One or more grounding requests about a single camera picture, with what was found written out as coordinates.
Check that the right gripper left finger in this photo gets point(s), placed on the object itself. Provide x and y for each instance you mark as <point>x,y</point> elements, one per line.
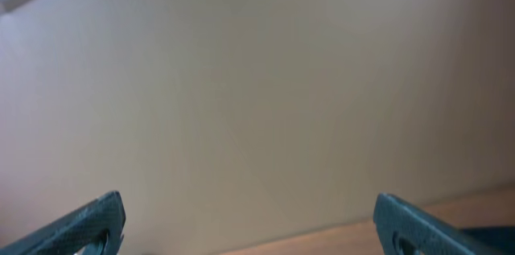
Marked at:
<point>94,228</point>

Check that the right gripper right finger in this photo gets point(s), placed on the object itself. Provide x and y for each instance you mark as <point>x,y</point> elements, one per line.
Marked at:
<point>404,229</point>

